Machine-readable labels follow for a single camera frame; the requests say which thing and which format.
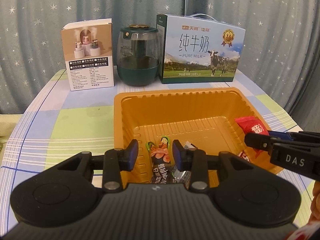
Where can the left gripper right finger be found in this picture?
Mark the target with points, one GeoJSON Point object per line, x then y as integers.
{"type": "Point", "coordinates": [197, 162]}

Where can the dark red candy packet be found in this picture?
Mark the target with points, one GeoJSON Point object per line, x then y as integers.
{"type": "Point", "coordinates": [243, 155]}

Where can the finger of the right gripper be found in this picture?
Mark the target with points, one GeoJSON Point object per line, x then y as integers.
{"type": "Point", "coordinates": [259, 141]}
{"type": "Point", "coordinates": [301, 136]}

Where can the dark green humidifier jar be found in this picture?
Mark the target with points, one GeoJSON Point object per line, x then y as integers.
{"type": "Point", "coordinates": [138, 55]}

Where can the red square snack packet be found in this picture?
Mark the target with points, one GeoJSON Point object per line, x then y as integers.
{"type": "Point", "coordinates": [251, 124]}

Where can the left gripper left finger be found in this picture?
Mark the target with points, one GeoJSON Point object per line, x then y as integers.
{"type": "Point", "coordinates": [113, 162]}

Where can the orange plastic tray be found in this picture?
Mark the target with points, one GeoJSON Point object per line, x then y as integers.
{"type": "Point", "coordinates": [203, 117]}

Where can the clear black snack packet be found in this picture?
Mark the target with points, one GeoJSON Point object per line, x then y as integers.
{"type": "Point", "coordinates": [183, 177]}

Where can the white humidifier box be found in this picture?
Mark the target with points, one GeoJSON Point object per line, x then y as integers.
{"type": "Point", "coordinates": [87, 48]}

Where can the beige sofa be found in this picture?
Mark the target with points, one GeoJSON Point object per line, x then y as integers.
{"type": "Point", "coordinates": [7, 124]}

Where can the right hand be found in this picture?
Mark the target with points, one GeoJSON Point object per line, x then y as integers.
{"type": "Point", "coordinates": [315, 204]}

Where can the blue milk carton box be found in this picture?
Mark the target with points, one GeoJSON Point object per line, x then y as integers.
{"type": "Point", "coordinates": [198, 48]}

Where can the plaid tablecloth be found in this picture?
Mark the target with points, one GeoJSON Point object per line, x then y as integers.
{"type": "Point", "coordinates": [60, 123]}

